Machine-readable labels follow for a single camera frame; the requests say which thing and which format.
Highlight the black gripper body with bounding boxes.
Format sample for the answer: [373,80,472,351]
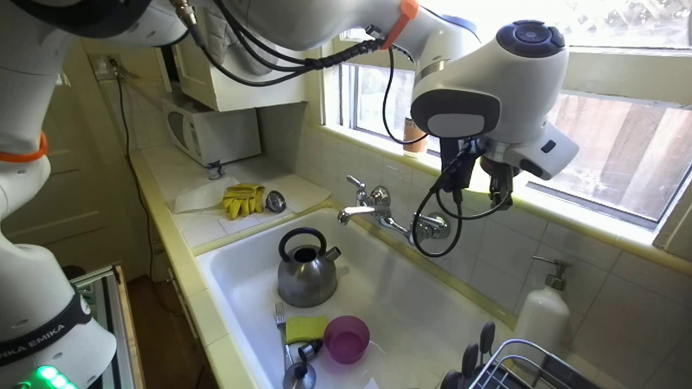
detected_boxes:
[480,153,520,189]

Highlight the brown soap bottle black pump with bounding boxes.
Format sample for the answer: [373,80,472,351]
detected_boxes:
[403,115,430,155]

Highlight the white soap dispenser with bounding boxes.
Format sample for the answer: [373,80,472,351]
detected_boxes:
[513,258,574,354]

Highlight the white ceramic sink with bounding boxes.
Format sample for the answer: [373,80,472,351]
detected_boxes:
[194,207,517,389]

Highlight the small metal sink strainer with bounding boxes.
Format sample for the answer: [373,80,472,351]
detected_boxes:
[265,189,290,217]

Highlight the yellow sponge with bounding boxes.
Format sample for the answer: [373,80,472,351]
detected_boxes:
[283,314,331,345]

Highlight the yellow rubber gloves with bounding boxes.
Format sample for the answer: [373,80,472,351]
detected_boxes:
[220,181,269,222]

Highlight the metal utensil in sink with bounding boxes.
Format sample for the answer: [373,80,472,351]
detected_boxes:
[282,337,325,389]

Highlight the white upper cabinet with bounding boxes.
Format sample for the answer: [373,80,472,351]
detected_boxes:
[172,34,310,115]

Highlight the white microwave oven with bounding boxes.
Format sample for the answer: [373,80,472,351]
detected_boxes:
[166,105,265,169]

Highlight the wood edged metal cart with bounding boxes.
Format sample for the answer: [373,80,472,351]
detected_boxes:
[71,264,148,389]

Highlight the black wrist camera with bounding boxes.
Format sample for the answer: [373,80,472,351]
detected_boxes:
[437,137,484,193]

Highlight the thin black camera cable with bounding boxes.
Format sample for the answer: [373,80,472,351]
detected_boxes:
[408,139,514,259]

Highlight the chrome wall faucet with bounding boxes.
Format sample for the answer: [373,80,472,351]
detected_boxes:
[336,174,452,245]

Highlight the wire dish rack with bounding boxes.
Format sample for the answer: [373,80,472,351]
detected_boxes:
[439,320,601,389]

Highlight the orange strap on forearm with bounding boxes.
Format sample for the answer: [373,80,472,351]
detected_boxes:
[380,0,423,52]

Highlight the steel kettle black handle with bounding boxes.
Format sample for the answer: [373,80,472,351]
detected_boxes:
[274,226,344,310]

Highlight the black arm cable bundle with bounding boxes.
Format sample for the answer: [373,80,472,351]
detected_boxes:
[168,0,430,150]

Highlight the white wall outlet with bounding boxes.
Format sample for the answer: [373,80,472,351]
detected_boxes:
[92,55,121,83]

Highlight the orange strap on lower arm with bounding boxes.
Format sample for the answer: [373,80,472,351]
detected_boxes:
[0,131,53,165]

